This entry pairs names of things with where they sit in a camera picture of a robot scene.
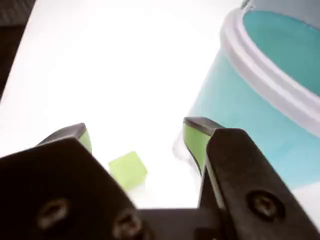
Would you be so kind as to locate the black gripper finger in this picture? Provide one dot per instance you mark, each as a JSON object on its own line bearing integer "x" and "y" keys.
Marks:
{"x": 245, "y": 175}
{"x": 55, "y": 180}

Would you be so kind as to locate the green lego block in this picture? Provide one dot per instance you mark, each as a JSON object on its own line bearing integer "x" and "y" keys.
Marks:
{"x": 127, "y": 170}

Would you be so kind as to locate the teal bin with domed lid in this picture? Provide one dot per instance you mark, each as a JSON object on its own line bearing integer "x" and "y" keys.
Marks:
{"x": 250, "y": 100}

